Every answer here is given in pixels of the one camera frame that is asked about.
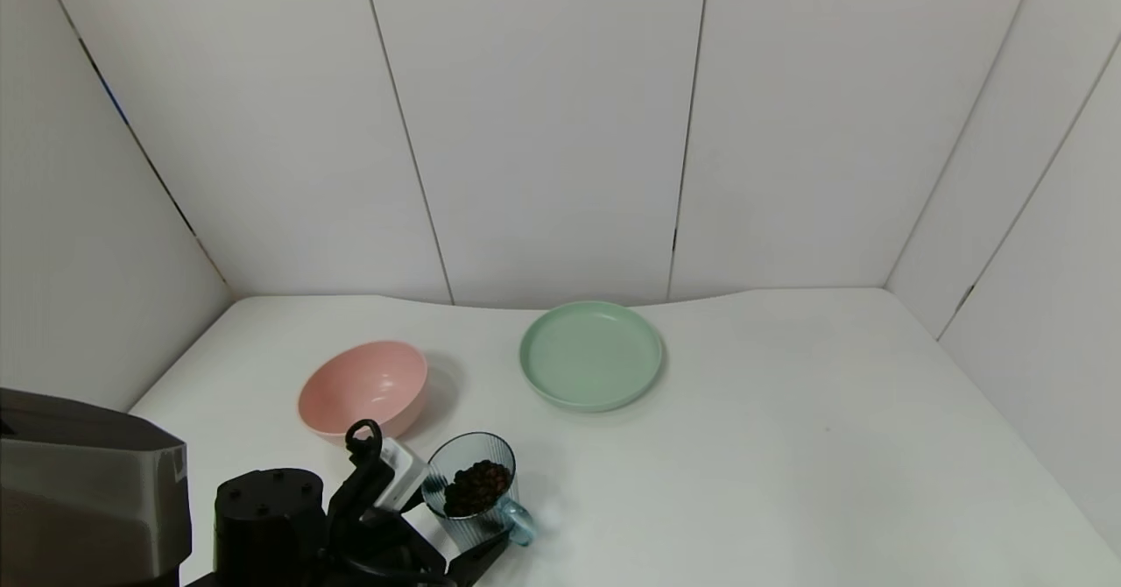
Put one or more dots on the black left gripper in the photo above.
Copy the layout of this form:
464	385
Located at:
377	552

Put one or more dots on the dark coffee bean pile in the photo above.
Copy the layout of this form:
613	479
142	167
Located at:
477	486

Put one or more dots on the blue ribbed transparent cup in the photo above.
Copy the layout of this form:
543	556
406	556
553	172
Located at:
477	451

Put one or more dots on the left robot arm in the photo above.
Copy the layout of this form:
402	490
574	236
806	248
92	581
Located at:
88	499

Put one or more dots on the pink bowl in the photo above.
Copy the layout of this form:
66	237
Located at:
363	385

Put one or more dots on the green round plate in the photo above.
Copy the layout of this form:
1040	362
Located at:
591	355

